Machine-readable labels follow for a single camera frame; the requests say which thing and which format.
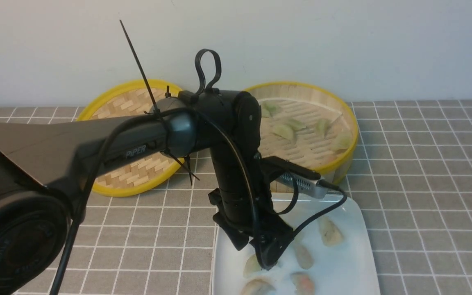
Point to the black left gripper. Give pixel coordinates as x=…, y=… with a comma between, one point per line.
x=256, y=223

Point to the green white dumpling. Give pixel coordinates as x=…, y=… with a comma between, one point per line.
x=251, y=267

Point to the pale dumpling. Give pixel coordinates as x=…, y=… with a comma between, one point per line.
x=330, y=233

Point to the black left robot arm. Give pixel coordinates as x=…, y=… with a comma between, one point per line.
x=47, y=172

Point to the pale dumpling plate front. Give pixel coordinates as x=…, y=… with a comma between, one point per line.
x=258, y=287

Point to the pink dumpling on plate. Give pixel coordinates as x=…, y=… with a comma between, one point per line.
x=303, y=283

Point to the white rectangular plate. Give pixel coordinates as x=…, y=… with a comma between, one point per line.
x=347, y=268

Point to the green dumpling in steamer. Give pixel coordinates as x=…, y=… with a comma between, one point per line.
x=285, y=131
x=270, y=109
x=342, y=141
x=322, y=126
x=296, y=125

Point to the yellow rimmed bamboo steamer basket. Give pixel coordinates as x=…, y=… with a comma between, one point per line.
x=308, y=104

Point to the grey checked tablecloth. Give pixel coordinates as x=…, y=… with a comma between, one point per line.
x=411, y=176

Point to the yellow rimmed bamboo steamer lid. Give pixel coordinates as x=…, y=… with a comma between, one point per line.
x=128, y=99

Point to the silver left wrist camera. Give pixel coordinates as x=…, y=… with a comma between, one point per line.
x=283, y=174

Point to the black cable tie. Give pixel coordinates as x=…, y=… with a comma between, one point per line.
x=157, y=112

